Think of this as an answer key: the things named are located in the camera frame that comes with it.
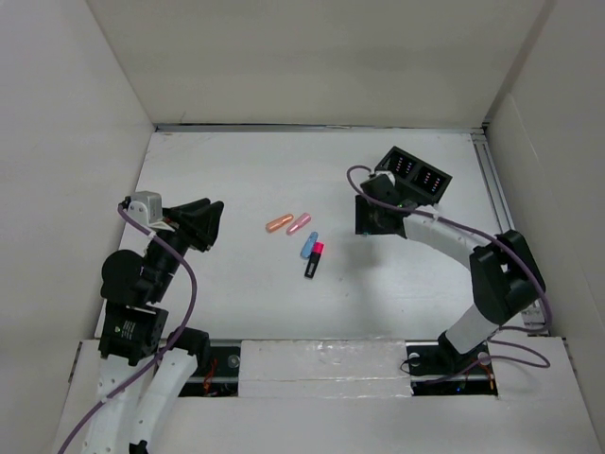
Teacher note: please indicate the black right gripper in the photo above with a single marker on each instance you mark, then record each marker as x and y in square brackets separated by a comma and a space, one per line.
[363, 222]

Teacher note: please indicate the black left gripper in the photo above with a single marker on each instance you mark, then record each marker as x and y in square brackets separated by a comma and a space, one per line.
[198, 224]

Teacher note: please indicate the pink cap black highlighter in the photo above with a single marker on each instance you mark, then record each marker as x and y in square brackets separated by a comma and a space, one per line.
[313, 260]

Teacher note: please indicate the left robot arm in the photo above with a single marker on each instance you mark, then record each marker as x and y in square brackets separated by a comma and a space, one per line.
[142, 370]

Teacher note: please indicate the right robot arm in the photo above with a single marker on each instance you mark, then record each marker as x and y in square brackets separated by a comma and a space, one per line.
[504, 274]

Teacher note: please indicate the black two-compartment organizer box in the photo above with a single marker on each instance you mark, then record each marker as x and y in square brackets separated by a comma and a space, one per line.
[414, 179]

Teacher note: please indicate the pink translucent cap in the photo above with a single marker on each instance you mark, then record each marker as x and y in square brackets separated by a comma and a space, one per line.
[298, 223]

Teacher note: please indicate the orange translucent cap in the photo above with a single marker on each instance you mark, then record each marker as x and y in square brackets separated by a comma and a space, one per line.
[278, 223]

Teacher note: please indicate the blue translucent cap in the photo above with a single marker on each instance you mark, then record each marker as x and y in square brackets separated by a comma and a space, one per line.
[309, 244]

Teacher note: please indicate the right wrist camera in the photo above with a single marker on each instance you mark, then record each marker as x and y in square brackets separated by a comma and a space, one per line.
[385, 174]

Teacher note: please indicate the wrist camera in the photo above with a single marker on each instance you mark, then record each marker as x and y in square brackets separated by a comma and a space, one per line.
[145, 207]
[385, 174]

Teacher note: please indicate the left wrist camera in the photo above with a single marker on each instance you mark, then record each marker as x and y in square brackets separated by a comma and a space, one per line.
[145, 207]

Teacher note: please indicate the aluminium rail back edge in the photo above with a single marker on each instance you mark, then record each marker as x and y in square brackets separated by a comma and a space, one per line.
[173, 127]

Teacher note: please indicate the aluminium rail right side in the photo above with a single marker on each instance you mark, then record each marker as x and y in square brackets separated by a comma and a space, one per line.
[533, 316]

